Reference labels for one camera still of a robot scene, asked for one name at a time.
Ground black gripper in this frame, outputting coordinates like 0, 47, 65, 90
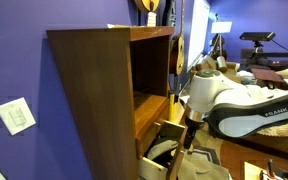
183, 121, 200, 151

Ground wooden cabinet drawer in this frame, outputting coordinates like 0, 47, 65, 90
135, 104, 187, 159

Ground wooden drawer white sides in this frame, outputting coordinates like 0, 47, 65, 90
137, 146, 189, 180

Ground patterned floor rug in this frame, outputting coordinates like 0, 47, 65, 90
189, 128, 222, 166

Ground grey cloth pouch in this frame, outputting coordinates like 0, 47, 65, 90
146, 138, 179, 162

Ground yellow pole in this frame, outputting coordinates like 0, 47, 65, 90
168, 93, 177, 124

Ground light wooden table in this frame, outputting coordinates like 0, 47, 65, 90
243, 161, 288, 180

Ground tan sofa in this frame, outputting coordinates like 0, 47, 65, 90
189, 54, 242, 88

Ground black red tool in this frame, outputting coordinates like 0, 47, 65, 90
259, 158, 280, 180

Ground grey metal cylinder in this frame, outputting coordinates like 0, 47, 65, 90
215, 55, 229, 74

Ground brown acoustic guitar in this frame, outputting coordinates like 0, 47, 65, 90
168, 0, 186, 76

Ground dark brown violin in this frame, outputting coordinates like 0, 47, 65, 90
211, 33, 228, 61

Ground brown wooden shelf cabinet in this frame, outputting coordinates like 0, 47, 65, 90
45, 25, 176, 180

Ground dark brown flat board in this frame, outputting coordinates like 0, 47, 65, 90
249, 67, 287, 84

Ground music stand with sheet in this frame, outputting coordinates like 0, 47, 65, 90
210, 21, 234, 61

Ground white hanging tag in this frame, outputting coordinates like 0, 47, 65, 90
146, 11, 158, 28

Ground dark hanging instrument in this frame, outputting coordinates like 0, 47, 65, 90
162, 0, 179, 28

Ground white printed paper sheet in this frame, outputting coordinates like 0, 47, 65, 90
106, 22, 132, 30

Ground wall whiteboard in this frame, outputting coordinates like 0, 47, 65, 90
186, 0, 212, 73

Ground black camera tripod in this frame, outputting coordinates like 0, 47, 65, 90
240, 40, 288, 72

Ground black stereo camera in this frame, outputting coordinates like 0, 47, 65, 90
239, 31, 277, 43

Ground tan hanging string instrument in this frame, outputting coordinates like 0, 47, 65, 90
133, 0, 161, 14

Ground white light switch plate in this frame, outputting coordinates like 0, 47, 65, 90
0, 96, 37, 137

